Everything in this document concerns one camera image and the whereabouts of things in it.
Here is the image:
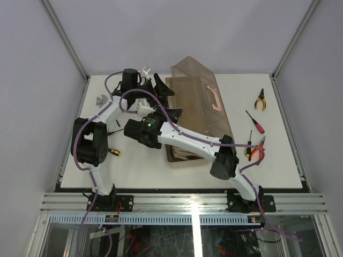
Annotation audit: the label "pink-handled screwdriver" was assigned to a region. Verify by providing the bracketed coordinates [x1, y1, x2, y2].
[245, 110, 265, 134]

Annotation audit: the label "pink toolbox carry handle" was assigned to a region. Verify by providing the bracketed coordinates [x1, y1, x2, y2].
[206, 85, 222, 112]

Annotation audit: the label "yellow-black right screwdriver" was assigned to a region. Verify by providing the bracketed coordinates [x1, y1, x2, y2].
[245, 130, 252, 157]

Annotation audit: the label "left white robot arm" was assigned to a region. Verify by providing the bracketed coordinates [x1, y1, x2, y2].
[71, 69, 175, 211]

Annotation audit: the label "aluminium mounting rail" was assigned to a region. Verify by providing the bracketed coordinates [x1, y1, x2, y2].
[40, 193, 328, 215]

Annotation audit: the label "yellow needle-nose pliers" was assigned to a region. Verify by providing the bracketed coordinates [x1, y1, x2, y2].
[254, 88, 266, 111]

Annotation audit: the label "beige toolbox with smoky lid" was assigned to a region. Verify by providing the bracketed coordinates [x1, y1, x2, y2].
[163, 55, 234, 169]

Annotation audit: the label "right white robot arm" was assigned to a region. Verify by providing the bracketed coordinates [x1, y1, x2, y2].
[124, 109, 264, 213]

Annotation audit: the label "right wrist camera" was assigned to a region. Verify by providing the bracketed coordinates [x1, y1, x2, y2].
[137, 99, 155, 118]

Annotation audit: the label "left aluminium frame post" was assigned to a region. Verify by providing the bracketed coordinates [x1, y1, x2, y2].
[40, 0, 90, 81]

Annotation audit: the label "right aluminium frame post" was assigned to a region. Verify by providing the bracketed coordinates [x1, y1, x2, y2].
[270, 0, 322, 81]

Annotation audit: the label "orange-handled pliers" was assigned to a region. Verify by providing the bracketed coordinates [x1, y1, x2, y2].
[248, 137, 266, 161]

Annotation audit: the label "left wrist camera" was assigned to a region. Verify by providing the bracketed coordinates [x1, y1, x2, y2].
[141, 66, 152, 78]

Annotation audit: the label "yellow-black stubby screwdriver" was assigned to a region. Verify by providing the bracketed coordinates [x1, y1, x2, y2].
[108, 148, 121, 156]

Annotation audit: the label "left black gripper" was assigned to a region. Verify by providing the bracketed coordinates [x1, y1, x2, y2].
[132, 73, 175, 107]

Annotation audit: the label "red-handled adjustable wrench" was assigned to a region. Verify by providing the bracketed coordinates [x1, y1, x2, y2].
[95, 94, 108, 109]

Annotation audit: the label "aluminium frame post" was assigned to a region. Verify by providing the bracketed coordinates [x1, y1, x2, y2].
[40, 0, 90, 81]
[270, 0, 322, 81]

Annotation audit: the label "slotted cable duct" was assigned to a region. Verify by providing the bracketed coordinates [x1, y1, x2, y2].
[50, 213, 256, 225]

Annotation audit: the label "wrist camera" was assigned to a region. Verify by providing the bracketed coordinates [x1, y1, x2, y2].
[141, 66, 152, 78]
[137, 99, 155, 118]

